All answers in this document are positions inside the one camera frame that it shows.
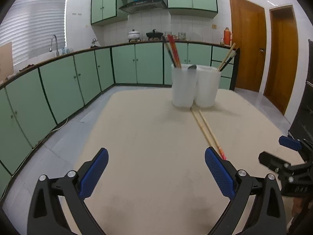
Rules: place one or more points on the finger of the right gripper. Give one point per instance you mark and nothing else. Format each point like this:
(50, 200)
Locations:
(290, 143)
(275, 164)

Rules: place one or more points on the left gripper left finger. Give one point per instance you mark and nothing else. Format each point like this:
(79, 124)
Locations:
(46, 214)

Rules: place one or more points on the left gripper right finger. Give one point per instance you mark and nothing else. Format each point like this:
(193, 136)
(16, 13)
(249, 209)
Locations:
(267, 215)

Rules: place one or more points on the red floral bamboo chopstick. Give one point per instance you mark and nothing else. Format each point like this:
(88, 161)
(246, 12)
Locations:
(207, 134)

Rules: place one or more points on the black chopstick with silver band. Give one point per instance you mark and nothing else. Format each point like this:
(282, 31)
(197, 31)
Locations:
(168, 50)

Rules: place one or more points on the thin red-end bamboo chopstick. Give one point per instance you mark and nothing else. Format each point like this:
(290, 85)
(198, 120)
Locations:
(226, 57)

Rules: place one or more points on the green lower kitchen cabinets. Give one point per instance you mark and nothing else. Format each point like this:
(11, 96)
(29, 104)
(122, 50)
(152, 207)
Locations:
(39, 98)

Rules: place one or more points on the person's right hand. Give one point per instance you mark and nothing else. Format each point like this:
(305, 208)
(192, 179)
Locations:
(298, 204)

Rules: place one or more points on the dark glass cabinet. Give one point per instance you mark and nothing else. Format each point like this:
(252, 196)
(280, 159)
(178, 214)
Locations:
(301, 127)

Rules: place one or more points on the wooden door right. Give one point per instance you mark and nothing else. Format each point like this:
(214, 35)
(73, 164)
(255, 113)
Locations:
(284, 57)

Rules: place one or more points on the wooden door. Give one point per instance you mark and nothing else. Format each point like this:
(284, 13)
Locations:
(249, 33)
(284, 57)

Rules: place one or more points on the white double utensil holder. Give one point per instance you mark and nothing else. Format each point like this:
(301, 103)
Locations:
(197, 86)

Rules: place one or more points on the wooden door left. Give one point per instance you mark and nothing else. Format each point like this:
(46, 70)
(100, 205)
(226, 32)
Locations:
(249, 33)

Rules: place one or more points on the orange thermos flask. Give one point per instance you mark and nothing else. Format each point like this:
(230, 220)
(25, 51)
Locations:
(227, 36)

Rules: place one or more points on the cardboard box with scale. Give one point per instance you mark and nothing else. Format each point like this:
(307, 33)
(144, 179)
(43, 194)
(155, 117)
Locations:
(6, 61)

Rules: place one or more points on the chrome sink faucet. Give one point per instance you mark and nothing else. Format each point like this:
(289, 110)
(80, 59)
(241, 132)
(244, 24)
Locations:
(54, 42)

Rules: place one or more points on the black wok with lid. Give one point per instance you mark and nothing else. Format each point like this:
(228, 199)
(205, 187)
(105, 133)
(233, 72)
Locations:
(154, 35)

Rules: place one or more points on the white enamel pot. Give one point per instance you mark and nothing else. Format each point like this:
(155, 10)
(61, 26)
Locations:
(133, 36)

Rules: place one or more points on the black range hood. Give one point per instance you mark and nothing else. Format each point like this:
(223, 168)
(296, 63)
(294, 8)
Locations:
(143, 5)

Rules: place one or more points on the white window blinds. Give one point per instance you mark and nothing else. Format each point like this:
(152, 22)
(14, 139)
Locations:
(29, 25)

